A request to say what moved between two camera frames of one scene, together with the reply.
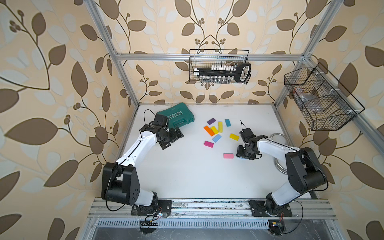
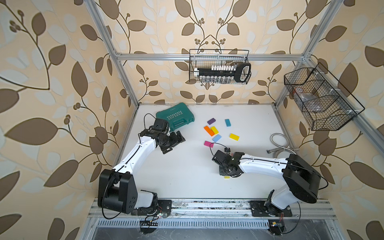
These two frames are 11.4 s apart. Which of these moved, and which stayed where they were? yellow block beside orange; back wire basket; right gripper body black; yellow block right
Moved: right gripper body black
Stayed: back wire basket; yellow block beside orange; yellow block right
